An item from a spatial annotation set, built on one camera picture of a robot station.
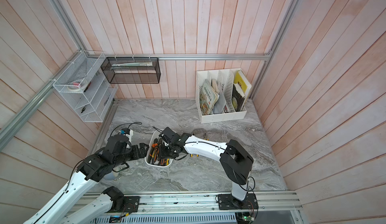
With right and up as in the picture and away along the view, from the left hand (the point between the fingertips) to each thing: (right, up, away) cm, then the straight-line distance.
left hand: (141, 150), depth 74 cm
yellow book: (+56, +42, +22) cm, 73 cm away
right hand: (+8, -5, +7) cm, 12 cm away
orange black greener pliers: (+3, -4, +14) cm, 15 cm away
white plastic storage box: (+3, +5, +18) cm, 19 cm away
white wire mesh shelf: (-28, +24, +5) cm, 37 cm away
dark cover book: (+57, +30, +23) cm, 68 cm away
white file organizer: (+45, +30, +20) cm, 58 cm away
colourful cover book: (+37, +30, +25) cm, 54 cm away
